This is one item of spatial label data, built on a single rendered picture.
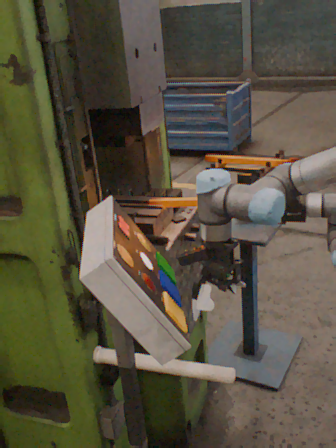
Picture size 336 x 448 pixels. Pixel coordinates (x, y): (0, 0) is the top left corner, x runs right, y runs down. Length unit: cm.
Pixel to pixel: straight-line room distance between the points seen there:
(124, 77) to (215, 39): 840
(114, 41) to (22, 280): 77
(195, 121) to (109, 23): 407
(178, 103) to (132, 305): 457
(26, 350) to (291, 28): 811
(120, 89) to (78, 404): 101
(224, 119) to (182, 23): 498
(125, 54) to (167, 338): 78
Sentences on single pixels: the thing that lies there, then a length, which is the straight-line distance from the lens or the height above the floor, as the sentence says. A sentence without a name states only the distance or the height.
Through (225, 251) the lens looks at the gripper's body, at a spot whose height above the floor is 112.
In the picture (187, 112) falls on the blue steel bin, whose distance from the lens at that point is 548.
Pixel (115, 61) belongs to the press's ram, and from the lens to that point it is 146.
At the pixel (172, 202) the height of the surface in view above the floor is 101.
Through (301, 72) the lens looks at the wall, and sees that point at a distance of 931.
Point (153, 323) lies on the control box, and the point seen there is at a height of 103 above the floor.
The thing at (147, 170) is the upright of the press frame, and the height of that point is 104.
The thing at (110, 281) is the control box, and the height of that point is 115.
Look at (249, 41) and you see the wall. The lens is 952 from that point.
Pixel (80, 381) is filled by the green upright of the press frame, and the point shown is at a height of 56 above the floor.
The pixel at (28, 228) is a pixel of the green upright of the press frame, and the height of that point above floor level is 110.
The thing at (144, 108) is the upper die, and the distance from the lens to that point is 154.
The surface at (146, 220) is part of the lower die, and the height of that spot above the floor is 98.
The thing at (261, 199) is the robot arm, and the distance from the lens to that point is 102.
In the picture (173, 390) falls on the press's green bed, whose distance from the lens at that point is 197.
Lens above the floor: 164
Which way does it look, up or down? 24 degrees down
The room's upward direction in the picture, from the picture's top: 6 degrees counter-clockwise
